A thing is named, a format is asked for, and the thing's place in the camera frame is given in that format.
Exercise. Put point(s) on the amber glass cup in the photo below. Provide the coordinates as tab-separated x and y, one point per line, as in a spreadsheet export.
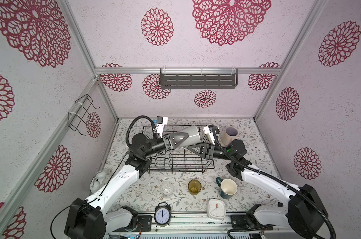
194	187

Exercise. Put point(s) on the black round alarm clock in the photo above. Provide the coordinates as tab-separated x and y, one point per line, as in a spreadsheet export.
163	214

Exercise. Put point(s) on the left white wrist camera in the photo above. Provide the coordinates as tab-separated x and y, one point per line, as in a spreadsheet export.
160	122

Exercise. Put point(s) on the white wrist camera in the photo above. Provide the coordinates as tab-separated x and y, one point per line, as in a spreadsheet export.
212	132
160	122

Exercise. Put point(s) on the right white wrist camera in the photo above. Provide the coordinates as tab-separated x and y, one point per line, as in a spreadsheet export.
212	132

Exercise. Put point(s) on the clear glass cup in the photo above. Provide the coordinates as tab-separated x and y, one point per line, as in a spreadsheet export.
167	190

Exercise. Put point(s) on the white twin-bell alarm clock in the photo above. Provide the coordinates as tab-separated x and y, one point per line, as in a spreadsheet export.
97	181

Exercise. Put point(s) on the black wire dish rack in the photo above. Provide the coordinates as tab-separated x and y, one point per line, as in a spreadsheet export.
181	159

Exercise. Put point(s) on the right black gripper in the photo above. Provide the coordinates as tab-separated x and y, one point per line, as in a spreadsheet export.
208	151

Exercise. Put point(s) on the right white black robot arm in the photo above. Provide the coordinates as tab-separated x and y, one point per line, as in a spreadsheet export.
302	209

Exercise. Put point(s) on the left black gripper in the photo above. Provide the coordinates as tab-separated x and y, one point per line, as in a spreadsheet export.
167	139

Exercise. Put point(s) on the dark green cream mug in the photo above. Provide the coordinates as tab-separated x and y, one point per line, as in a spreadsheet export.
227	187

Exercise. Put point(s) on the white square alarm clock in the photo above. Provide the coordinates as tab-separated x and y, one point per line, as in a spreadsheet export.
216	209

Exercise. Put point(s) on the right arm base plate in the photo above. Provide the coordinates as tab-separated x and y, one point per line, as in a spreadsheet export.
247	223

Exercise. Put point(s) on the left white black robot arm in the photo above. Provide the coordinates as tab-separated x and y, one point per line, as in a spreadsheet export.
91	218

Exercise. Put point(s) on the black wire wall basket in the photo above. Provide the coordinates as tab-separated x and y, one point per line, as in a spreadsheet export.
78	117

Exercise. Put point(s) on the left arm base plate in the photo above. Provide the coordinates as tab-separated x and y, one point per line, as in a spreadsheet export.
142	223

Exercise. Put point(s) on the pink iridescent mug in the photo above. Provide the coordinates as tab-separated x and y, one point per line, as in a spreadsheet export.
228	135

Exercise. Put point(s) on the grey wall shelf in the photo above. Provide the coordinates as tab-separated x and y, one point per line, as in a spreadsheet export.
200	81

